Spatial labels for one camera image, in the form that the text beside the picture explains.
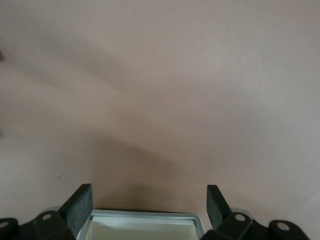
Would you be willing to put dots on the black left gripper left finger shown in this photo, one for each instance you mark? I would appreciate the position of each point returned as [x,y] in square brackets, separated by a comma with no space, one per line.
[78,212]

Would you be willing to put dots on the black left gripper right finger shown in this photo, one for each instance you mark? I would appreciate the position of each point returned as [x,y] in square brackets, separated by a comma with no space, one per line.
[217,212]

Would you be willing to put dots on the white plastic tray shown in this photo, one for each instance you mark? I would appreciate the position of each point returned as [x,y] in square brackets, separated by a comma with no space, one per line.
[150,214]

